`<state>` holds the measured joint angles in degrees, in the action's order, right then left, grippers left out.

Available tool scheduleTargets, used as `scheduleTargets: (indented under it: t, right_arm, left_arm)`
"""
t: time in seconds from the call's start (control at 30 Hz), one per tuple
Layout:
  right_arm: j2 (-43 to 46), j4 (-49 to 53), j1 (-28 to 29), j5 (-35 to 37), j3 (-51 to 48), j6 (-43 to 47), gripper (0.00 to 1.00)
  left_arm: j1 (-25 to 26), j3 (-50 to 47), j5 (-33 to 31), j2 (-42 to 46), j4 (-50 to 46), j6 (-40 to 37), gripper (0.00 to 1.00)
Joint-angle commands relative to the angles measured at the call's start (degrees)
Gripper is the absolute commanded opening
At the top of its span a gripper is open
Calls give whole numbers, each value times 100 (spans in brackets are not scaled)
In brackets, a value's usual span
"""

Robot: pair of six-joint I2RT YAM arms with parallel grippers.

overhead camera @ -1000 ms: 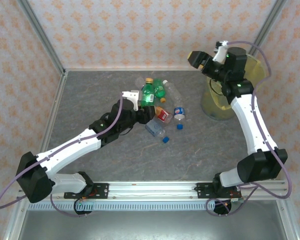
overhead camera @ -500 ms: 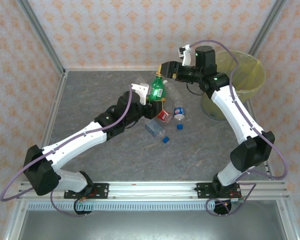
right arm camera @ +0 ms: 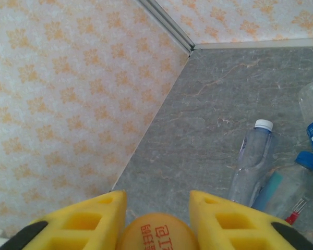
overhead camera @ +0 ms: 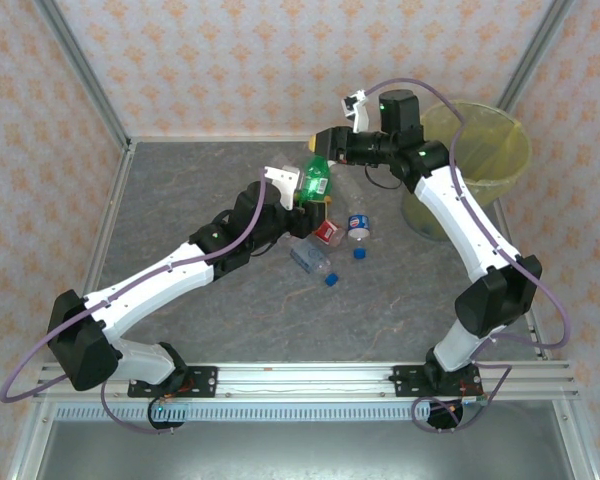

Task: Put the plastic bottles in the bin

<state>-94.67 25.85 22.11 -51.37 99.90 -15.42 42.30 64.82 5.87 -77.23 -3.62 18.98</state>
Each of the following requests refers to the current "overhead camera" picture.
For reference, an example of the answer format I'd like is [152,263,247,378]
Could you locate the orange drink bottle red label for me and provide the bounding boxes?
[313,218,346,249]

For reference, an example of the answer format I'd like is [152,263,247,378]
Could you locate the green bottle orange cap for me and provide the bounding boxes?
[299,155,334,205]

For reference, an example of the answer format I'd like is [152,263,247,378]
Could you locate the clear bottle pale blue label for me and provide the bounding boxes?
[288,234,341,288]

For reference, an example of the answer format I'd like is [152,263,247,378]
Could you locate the bin with yellow bag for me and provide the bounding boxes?
[401,101,532,242]

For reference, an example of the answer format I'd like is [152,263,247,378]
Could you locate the clear unlabelled bottle white cap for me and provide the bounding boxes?
[328,158,369,217]

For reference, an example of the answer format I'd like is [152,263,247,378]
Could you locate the grey metal panel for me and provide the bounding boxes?
[9,399,596,480]

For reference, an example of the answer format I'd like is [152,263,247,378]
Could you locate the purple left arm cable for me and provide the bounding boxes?
[0,167,271,435]

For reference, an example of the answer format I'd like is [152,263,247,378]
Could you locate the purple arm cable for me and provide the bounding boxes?
[0,167,271,435]
[364,77,570,434]

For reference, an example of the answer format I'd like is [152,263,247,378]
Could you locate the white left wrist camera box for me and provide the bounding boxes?
[263,165,302,210]

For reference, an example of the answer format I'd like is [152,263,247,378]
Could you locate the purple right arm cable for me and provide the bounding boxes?
[364,77,570,434]

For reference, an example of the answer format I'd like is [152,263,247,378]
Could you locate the aluminium frame post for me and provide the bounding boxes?
[497,0,576,119]
[32,0,134,154]

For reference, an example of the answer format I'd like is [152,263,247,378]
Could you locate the aluminium mounting rail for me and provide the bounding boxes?
[32,362,581,401]

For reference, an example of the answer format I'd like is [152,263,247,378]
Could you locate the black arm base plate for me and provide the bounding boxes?
[392,365,484,399]
[128,365,219,399]

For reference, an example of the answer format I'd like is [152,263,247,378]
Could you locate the slotted grey cable duct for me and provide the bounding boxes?
[54,403,461,422]

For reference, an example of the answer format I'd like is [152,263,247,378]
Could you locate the black round cable port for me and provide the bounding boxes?
[147,398,187,431]
[426,398,465,432]

